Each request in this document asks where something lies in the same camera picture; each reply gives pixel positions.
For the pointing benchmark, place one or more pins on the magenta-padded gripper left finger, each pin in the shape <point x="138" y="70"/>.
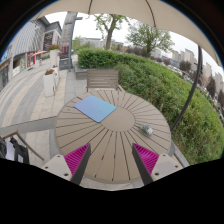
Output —
<point x="60" y="165"/>

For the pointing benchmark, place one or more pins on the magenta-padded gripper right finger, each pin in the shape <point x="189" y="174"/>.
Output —
<point x="165" y="165"/>

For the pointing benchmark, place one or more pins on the blue mouse pad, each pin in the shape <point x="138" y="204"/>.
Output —
<point x="95" y="108"/>

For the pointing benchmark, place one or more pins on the dark folding stand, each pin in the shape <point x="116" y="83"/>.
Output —
<point x="20" y="151"/>

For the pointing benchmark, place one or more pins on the black curved parasol pole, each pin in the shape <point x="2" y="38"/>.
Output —
<point x="191" y="96"/>

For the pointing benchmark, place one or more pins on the white planter with flowers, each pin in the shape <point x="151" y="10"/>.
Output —
<point x="54" y="58"/>
<point x="56" y="76"/>
<point x="49" y="85"/>

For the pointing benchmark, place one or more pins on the brown slatted chair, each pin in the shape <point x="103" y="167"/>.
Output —
<point x="102" y="78"/>

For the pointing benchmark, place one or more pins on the group of apartment buildings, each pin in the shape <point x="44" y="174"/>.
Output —
<point x="190" y="56"/>

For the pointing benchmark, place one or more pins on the bushy round tree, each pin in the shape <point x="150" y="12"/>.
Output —
<point x="146" y="36"/>

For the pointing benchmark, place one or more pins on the grey shopfront building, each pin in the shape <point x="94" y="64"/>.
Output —
<point x="30" y="36"/>

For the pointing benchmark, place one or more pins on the tall grey pillar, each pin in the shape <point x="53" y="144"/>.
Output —
<point x="67" y="30"/>

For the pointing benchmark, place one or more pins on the thin-trunk tree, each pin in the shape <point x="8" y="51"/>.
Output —
<point x="109" y="36"/>

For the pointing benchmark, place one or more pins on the beige parasol canopy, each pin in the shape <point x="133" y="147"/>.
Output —
<point x="116" y="8"/>

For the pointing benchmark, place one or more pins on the grey lamp post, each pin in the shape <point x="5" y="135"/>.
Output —
<point x="70" y="50"/>

